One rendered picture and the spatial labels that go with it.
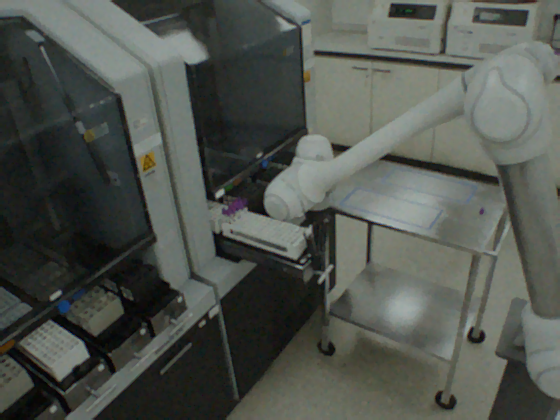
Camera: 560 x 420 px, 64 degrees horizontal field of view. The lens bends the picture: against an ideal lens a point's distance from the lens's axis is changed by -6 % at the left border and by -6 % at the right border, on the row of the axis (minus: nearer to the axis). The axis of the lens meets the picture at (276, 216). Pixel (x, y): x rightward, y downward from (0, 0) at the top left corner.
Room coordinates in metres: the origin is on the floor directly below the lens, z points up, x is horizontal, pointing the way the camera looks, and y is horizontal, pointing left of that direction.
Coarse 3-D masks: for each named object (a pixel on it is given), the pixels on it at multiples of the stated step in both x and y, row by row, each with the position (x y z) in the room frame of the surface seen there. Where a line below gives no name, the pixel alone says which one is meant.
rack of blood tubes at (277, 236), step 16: (224, 224) 1.34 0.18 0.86; (240, 224) 1.32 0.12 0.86; (256, 224) 1.33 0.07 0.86; (272, 224) 1.31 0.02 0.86; (288, 224) 1.30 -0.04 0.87; (256, 240) 1.30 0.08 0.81; (272, 240) 1.22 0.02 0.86; (288, 240) 1.21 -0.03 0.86; (304, 240) 1.21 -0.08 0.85; (288, 256) 1.19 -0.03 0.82
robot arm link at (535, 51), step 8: (512, 48) 0.91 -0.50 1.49; (520, 48) 0.91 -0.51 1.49; (528, 48) 0.90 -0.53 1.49; (536, 48) 0.89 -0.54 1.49; (544, 48) 0.89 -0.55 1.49; (528, 56) 0.87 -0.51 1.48; (536, 56) 0.88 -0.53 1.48; (544, 56) 0.87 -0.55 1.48; (552, 56) 0.88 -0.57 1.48; (480, 64) 0.94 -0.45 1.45; (536, 64) 0.86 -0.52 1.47; (544, 64) 0.86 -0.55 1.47; (552, 64) 0.87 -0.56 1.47; (472, 72) 0.96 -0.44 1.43; (544, 72) 0.86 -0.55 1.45; (552, 72) 0.86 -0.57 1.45; (464, 80) 0.96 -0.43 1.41; (544, 80) 0.87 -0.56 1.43; (552, 80) 0.88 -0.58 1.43
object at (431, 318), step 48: (336, 192) 1.56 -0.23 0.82; (384, 192) 1.53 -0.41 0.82; (432, 192) 1.50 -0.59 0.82; (480, 192) 1.47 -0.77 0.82; (432, 240) 1.22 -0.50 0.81; (480, 240) 1.18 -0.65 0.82; (384, 288) 1.60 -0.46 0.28; (432, 288) 1.57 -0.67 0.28; (384, 336) 1.32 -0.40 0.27; (432, 336) 1.28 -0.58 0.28; (480, 336) 1.45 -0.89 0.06
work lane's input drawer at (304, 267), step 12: (216, 240) 1.34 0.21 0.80; (228, 240) 1.32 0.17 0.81; (228, 252) 1.31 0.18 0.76; (240, 252) 1.28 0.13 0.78; (252, 252) 1.25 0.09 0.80; (264, 252) 1.23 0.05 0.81; (264, 264) 1.22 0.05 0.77; (276, 264) 1.19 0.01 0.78; (288, 264) 1.17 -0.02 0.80; (300, 264) 1.15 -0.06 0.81; (312, 264) 1.18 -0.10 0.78; (300, 276) 1.14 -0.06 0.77; (324, 276) 1.15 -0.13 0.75
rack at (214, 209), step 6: (210, 204) 1.48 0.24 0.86; (216, 204) 1.48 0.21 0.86; (222, 204) 1.46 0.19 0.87; (210, 210) 1.44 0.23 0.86; (216, 210) 1.43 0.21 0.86; (210, 216) 1.40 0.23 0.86; (216, 216) 1.40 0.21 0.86; (222, 216) 1.38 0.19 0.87; (210, 222) 1.37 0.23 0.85; (216, 222) 1.36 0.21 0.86; (216, 228) 1.36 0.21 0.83
